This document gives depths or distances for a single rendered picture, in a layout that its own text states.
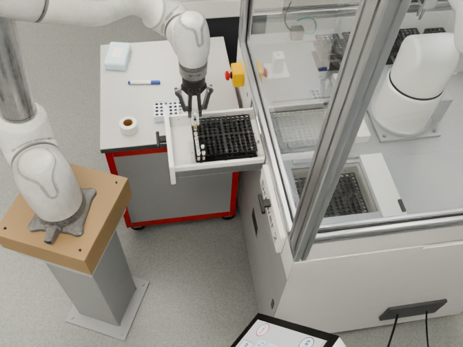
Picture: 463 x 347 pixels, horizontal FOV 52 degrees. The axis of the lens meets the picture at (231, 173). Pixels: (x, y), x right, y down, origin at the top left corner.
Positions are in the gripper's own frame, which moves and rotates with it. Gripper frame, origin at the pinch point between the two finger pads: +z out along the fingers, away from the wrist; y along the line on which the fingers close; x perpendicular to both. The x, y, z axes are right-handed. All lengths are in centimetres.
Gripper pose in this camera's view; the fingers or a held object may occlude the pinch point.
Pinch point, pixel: (194, 116)
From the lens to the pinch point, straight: 167.4
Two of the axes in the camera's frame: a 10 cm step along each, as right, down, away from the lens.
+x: -1.5, -8.1, 5.6
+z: -0.4, 5.7, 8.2
